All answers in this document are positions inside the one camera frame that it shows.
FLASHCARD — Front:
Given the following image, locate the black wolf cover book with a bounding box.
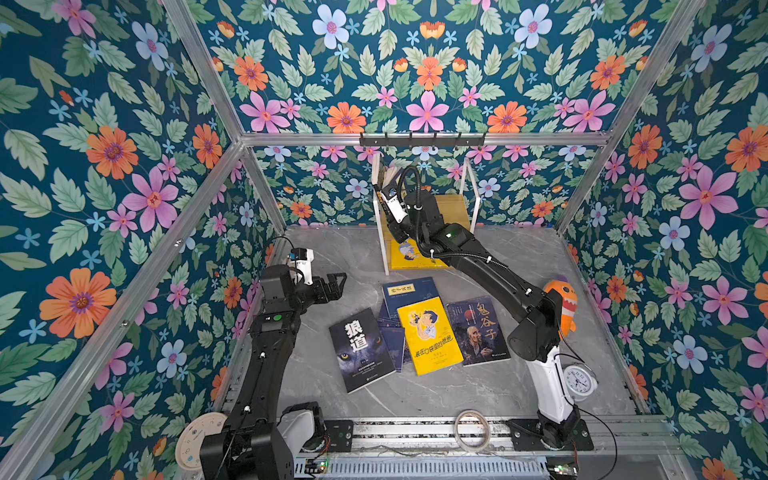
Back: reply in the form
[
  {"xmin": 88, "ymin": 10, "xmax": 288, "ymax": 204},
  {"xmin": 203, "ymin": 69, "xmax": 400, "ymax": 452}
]
[{"xmin": 329, "ymin": 308, "xmax": 396, "ymax": 394}]

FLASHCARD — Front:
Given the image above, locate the navy book yellow label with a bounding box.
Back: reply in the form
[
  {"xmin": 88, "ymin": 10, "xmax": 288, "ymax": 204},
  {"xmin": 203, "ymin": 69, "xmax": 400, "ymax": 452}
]
[{"xmin": 378, "ymin": 166, "xmax": 402, "ymax": 189}]

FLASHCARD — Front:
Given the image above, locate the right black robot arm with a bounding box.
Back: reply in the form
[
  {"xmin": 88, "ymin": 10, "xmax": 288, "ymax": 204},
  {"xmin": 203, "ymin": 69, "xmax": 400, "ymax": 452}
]
[{"xmin": 376, "ymin": 186, "xmax": 581, "ymax": 449}]

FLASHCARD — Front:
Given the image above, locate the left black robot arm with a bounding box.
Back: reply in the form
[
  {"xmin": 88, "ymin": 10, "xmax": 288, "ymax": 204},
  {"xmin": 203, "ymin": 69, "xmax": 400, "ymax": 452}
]
[{"xmin": 200, "ymin": 264, "xmax": 347, "ymax": 479}]

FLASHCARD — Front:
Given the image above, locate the yellow book on lower shelf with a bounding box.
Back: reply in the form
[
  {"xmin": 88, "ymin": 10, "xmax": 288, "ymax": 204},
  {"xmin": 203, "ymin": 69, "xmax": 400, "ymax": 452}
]
[{"xmin": 389, "ymin": 239, "xmax": 447, "ymax": 270}]

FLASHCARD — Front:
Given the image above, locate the dark book leaning on shelf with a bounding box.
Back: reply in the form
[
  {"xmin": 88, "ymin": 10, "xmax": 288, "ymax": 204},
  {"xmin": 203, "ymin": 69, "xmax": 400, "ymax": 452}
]
[{"xmin": 371, "ymin": 166, "xmax": 397, "ymax": 238}]

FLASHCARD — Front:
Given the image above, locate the navy book at back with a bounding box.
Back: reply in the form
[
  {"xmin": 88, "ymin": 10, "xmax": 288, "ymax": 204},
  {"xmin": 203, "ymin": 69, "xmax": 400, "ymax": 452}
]
[{"xmin": 380, "ymin": 277, "xmax": 439, "ymax": 320}]

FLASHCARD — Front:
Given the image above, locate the navy book underneath pile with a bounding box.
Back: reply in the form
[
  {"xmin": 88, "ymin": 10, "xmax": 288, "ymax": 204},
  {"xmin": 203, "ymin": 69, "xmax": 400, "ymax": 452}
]
[{"xmin": 377, "ymin": 303, "xmax": 406, "ymax": 373}]

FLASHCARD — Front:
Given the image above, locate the yellow cartoon cover book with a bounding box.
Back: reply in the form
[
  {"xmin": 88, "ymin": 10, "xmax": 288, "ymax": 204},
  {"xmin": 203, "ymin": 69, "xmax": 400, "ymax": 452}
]
[{"xmin": 397, "ymin": 297, "xmax": 463, "ymax": 376}]

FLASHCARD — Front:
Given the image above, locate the dark old man cover book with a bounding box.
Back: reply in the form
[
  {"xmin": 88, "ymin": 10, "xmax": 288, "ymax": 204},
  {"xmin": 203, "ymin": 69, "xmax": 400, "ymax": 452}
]
[{"xmin": 446, "ymin": 297, "xmax": 511, "ymax": 366}]

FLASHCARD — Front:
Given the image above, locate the orange shark plush toy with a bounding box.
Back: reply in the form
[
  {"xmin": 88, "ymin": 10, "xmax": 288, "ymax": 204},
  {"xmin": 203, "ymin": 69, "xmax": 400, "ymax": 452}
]
[{"xmin": 544, "ymin": 276, "xmax": 578, "ymax": 339}]

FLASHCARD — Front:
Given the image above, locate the clear tape roll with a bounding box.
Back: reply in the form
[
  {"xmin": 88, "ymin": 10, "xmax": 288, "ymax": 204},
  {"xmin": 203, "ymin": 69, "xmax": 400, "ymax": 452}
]
[{"xmin": 452, "ymin": 409, "xmax": 491, "ymax": 454}]

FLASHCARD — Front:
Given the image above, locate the white alarm clock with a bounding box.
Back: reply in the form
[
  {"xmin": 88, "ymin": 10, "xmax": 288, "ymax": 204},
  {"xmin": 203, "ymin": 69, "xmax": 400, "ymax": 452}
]
[{"xmin": 564, "ymin": 364, "xmax": 599, "ymax": 402}]

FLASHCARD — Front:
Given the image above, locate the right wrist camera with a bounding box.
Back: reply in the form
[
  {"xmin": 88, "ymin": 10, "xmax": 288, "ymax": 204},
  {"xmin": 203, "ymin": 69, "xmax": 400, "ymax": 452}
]
[{"xmin": 384, "ymin": 193, "xmax": 407, "ymax": 224}]

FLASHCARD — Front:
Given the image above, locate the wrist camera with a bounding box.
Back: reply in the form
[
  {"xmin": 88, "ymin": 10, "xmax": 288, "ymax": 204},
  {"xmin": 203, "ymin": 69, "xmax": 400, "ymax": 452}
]
[
  {"xmin": 384, "ymin": 193, "xmax": 407, "ymax": 224},
  {"xmin": 287, "ymin": 247, "xmax": 314, "ymax": 285}
]

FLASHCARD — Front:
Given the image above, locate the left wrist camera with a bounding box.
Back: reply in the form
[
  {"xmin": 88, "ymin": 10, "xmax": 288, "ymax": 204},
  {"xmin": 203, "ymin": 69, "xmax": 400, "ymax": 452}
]
[{"xmin": 287, "ymin": 247, "xmax": 314, "ymax": 285}]

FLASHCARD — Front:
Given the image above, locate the black hook rail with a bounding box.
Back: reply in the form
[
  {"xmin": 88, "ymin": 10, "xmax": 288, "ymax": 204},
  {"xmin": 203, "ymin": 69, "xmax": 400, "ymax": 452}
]
[{"xmin": 358, "ymin": 132, "xmax": 486, "ymax": 149}]

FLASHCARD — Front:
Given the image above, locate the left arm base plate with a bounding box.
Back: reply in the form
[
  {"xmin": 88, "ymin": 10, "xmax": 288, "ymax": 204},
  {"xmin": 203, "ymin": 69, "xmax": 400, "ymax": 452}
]
[{"xmin": 321, "ymin": 420, "xmax": 355, "ymax": 453}]

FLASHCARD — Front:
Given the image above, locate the beige round wall clock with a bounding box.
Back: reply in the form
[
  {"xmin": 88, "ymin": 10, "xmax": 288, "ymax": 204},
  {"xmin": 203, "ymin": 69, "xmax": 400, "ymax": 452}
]
[{"xmin": 175, "ymin": 412, "xmax": 227, "ymax": 472}]

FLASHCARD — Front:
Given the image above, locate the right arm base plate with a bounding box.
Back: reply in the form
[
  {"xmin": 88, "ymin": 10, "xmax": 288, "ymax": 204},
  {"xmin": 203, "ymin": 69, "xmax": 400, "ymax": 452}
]
[{"xmin": 505, "ymin": 419, "xmax": 595, "ymax": 452}]

